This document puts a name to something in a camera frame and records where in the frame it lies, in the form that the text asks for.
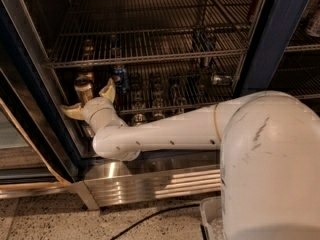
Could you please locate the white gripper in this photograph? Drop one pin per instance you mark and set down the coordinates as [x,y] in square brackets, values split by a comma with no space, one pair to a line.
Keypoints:
[92,108]

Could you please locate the orange soda can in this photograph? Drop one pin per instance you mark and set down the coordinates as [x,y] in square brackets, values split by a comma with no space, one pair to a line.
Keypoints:
[84,88]

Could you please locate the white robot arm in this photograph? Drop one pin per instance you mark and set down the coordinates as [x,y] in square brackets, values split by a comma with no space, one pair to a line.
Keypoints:
[269,145]

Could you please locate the white green can left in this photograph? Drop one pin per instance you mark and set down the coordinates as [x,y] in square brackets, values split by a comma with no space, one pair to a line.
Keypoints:
[138,119]

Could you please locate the white green Sprite can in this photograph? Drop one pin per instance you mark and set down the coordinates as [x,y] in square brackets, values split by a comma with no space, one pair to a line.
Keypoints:
[158,116]

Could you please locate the open glass fridge door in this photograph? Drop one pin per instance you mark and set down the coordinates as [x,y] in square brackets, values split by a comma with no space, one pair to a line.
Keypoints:
[37,156]

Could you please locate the blue silver can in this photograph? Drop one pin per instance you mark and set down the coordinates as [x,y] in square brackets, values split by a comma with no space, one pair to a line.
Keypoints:
[179,111]

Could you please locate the stainless steel commercial fridge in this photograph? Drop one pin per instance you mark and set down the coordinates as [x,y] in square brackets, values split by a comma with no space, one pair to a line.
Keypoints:
[157,174]

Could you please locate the clear lying bottle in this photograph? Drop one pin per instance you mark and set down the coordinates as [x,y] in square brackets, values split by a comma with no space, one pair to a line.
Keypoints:
[221,79]

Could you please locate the clear plastic bin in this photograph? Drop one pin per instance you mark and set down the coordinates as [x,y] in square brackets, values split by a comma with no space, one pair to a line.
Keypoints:
[211,215]

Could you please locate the middle wire fridge shelf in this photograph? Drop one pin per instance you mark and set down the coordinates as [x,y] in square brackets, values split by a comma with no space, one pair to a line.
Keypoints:
[162,87]

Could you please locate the wire fridge shelf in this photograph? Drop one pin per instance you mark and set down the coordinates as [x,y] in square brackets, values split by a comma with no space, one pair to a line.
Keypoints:
[105,32]
[162,87]

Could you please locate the upper wire fridge shelf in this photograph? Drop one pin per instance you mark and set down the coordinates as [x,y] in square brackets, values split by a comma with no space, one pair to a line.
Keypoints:
[105,32]

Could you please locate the right compartment wire shelf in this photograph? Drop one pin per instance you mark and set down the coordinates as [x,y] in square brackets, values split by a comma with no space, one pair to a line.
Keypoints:
[298,72]

